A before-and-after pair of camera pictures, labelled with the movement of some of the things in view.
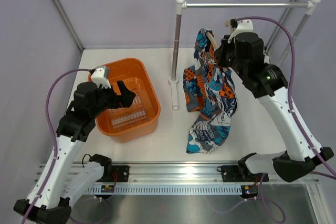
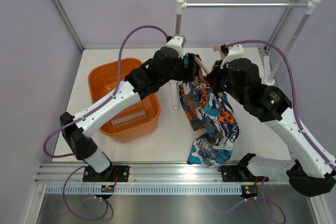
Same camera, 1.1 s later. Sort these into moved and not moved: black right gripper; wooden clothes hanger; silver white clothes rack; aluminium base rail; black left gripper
Moved: black left gripper; wooden clothes hanger; black right gripper
Not moved: aluminium base rail; silver white clothes rack
